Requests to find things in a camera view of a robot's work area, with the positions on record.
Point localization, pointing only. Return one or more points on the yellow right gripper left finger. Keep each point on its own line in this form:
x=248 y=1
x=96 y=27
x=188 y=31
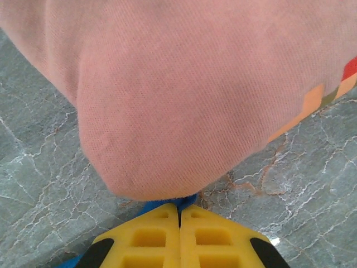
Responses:
x=147 y=240

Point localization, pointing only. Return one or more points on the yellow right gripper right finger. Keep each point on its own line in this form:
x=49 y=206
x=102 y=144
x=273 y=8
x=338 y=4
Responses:
x=214 y=240

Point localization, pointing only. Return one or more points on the blue printed t-shirt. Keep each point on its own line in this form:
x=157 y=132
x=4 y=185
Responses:
x=185 y=201

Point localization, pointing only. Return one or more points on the pink folded t-shirt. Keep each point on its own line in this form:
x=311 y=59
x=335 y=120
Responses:
x=178 y=83

